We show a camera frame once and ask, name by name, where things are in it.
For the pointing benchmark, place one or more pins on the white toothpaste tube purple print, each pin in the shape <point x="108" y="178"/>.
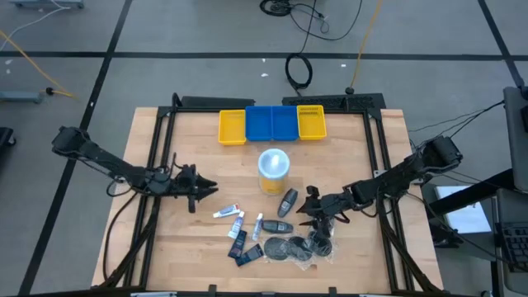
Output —
<point x="257" y="227"/>

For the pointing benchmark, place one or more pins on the yellow plastic basket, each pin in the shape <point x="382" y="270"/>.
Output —
<point x="232" y="128"/>
<point x="312" y="123"/>

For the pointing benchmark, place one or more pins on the white toothpaste tube red cap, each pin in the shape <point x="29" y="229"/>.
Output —
<point x="226" y="211"/>

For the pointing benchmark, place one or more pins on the white sheet panel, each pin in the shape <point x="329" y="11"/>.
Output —
<point x="462" y="210"/>

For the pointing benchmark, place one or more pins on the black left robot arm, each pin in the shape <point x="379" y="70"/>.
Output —
<point x="103" y="158"/>

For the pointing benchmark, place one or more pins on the grey equipment cabinet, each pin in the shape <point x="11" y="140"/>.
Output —
<point x="515" y="136"/>

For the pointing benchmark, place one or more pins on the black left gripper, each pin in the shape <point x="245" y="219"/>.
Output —
<point x="190" y="185"/>

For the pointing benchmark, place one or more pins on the black table clamp bracket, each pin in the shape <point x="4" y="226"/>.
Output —
<point x="212" y="289"/>
<point x="332" y="290"/>

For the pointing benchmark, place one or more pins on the grey laptop keyboard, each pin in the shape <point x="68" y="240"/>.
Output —
<point x="513" y="243"/>

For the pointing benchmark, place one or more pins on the grey cart base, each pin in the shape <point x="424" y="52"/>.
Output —
<point x="18" y="97"/>

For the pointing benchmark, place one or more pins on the black aluminium table frame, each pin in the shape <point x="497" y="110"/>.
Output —
<point x="194" y="109"/>

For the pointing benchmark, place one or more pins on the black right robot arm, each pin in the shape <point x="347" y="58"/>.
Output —
<point x="396" y="175"/>

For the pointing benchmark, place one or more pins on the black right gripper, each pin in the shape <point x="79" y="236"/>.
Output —
<point x="334" y="203"/>

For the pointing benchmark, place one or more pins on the blue plastic basket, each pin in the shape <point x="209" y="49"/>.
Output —
<point x="258" y="123"/>
<point x="285" y="123"/>

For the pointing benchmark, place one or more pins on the yellow disinfecting wipes canister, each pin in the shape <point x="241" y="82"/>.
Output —
<point x="273" y="169"/>

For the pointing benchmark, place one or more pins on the black perforated controller box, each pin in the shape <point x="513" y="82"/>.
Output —
<point x="334" y="101"/>

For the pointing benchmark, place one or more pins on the black flat controller box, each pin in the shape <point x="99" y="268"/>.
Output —
<point x="218" y="102"/>

